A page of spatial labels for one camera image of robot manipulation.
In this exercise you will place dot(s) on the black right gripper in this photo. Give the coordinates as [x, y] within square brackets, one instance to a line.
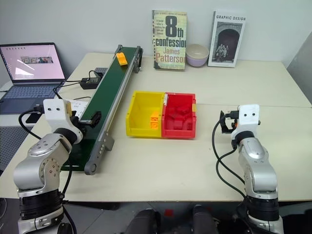
[233, 119]

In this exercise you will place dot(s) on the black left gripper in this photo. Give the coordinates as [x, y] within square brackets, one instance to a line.
[76, 122]

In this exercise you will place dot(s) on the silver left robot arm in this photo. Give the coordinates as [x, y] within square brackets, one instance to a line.
[44, 156]

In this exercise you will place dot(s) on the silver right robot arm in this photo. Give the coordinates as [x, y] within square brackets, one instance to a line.
[258, 165]

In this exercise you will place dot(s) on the green conveyor belt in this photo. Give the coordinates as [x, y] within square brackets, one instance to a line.
[104, 92]

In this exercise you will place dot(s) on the white power strip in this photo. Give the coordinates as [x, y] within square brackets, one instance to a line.
[78, 106]

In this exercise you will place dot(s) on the black power adapter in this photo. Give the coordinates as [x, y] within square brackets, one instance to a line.
[90, 83]

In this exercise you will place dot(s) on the red toy block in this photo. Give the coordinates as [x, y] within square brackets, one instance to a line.
[183, 110]

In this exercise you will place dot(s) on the red plastic bin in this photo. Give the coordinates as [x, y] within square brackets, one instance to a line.
[179, 131]

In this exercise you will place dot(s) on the yellow plastic bin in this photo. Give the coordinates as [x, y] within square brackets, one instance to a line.
[143, 109]

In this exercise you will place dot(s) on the orange printed toy block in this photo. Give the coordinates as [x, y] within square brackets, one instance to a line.
[154, 122]

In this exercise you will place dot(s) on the beige and lilac bowl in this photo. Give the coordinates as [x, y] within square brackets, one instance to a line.
[197, 57]

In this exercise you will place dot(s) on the open grey laptop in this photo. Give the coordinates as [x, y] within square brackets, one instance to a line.
[31, 73]

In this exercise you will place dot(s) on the Graphic Design white book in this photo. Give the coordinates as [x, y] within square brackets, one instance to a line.
[226, 39]

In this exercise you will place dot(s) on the grey perforated metal cabinet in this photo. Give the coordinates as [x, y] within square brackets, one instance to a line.
[11, 146]

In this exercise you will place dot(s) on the grey partition panel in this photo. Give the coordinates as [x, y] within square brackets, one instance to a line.
[301, 73]

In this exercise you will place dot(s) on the dark rounded shape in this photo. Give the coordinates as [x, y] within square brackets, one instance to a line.
[204, 220]
[142, 223]

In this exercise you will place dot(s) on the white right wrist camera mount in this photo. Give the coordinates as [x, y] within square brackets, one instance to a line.
[247, 119]

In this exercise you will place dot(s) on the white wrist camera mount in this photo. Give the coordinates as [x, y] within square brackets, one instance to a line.
[247, 119]
[54, 113]

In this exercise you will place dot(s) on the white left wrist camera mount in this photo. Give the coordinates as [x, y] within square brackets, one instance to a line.
[54, 113]

